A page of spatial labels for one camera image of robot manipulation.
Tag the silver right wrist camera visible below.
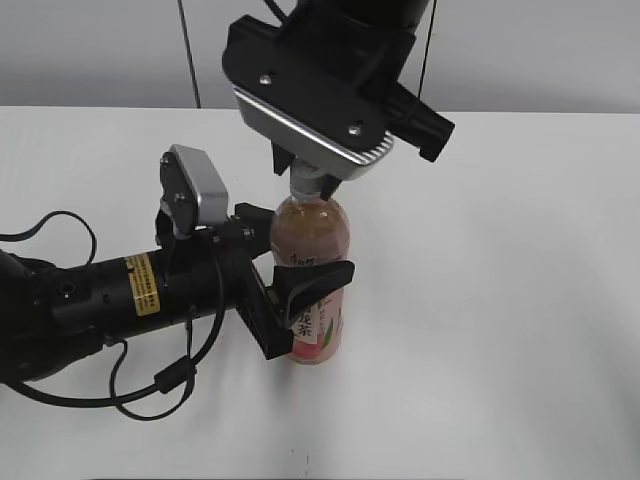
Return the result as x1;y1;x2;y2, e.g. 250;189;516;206
222;15;394;181

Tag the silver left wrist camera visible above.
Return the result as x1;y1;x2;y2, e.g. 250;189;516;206
155;144;229;250

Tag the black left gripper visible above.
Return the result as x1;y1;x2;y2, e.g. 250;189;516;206
162;202;355;361

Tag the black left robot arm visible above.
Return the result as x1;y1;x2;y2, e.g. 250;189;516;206
1;203;355;382

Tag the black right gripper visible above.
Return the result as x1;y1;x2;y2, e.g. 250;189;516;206
222;9;457;202

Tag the white bottle cap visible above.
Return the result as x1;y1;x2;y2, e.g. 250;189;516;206
290;157;325;183

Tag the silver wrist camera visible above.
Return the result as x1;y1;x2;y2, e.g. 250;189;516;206
222;15;394;181
155;144;229;250

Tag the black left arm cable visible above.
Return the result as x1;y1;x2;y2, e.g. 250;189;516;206
0;210;226;422

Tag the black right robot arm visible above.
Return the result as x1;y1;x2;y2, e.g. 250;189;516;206
222;1;455;200

